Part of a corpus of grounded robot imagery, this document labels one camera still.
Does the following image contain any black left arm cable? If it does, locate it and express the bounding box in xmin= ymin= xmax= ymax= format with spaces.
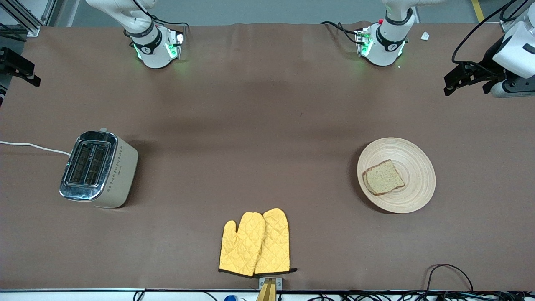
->
xmin=451 ymin=0 xmax=535 ymax=78

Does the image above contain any black cable bundle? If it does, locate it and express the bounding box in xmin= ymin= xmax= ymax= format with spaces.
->
xmin=305 ymin=291 xmax=535 ymax=301

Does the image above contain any yellow quilted oven mitt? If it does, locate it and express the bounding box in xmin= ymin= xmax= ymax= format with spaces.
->
xmin=219 ymin=212 xmax=266 ymax=277
xmin=254 ymin=208 xmax=297 ymax=275

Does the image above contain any round wooden plate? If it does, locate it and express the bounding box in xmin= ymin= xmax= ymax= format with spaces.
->
xmin=357 ymin=137 xmax=436 ymax=214

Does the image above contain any brown table cover cloth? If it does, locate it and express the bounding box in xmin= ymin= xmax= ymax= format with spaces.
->
xmin=0 ymin=22 xmax=535 ymax=292

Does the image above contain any cream and chrome toaster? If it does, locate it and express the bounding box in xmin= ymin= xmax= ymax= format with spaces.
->
xmin=59 ymin=128 xmax=139 ymax=209

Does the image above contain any white toaster power cord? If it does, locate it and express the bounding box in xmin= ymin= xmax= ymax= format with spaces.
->
xmin=0 ymin=141 xmax=71 ymax=156

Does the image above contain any aluminium profile frame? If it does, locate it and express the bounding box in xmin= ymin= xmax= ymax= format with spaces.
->
xmin=0 ymin=0 xmax=57 ymax=37

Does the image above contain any yellow wooden bar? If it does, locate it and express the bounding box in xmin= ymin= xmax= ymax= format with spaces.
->
xmin=256 ymin=279 xmax=277 ymax=301

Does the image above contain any bread slice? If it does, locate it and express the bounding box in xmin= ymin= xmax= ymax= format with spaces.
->
xmin=362 ymin=159 xmax=405 ymax=196

